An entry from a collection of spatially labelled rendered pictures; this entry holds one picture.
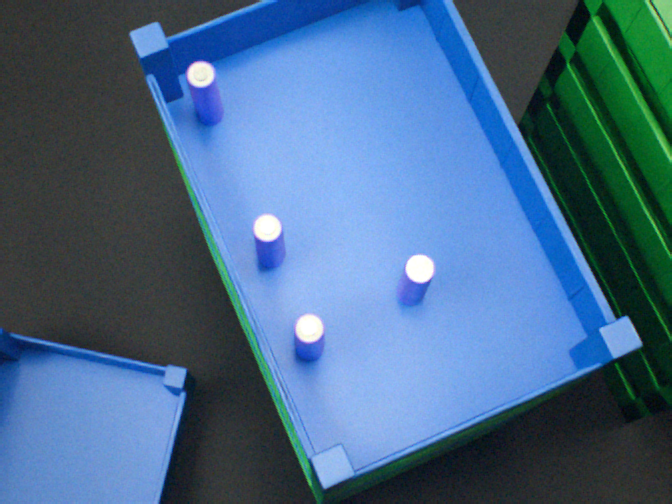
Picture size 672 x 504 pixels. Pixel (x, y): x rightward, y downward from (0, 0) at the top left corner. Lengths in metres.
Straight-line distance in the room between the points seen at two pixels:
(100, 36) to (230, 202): 0.55
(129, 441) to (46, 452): 0.08
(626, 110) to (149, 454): 0.57
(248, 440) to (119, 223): 0.27
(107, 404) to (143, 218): 0.20
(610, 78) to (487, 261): 0.19
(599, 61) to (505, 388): 0.27
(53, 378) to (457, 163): 0.54
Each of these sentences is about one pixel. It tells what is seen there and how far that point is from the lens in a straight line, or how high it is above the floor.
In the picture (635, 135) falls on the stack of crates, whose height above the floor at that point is 0.34.
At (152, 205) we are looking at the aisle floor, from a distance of 1.14.
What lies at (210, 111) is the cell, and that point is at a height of 0.43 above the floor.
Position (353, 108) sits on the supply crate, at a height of 0.40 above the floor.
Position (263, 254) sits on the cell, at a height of 0.44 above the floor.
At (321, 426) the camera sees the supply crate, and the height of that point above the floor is 0.40.
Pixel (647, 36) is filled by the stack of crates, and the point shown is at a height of 0.43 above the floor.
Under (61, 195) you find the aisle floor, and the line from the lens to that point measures 1.16.
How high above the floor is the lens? 1.08
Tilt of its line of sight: 75 degrees down
